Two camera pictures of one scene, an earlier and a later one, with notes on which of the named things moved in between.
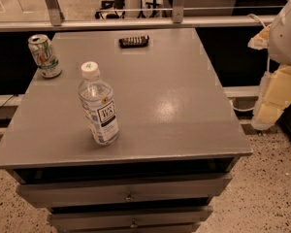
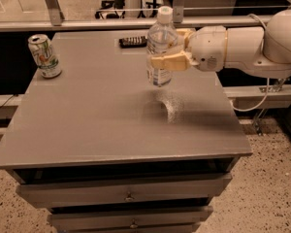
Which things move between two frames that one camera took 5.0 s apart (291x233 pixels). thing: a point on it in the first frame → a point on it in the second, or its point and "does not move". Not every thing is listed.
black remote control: x=134 y=42 does not move
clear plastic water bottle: x=97 y=97 → x=162 y=37
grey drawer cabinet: x=178 y=139 does not move
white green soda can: x=43 y=52 does not move
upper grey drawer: x=128 y=190 does not move
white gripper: x=287 y=38 → x=208 y=49
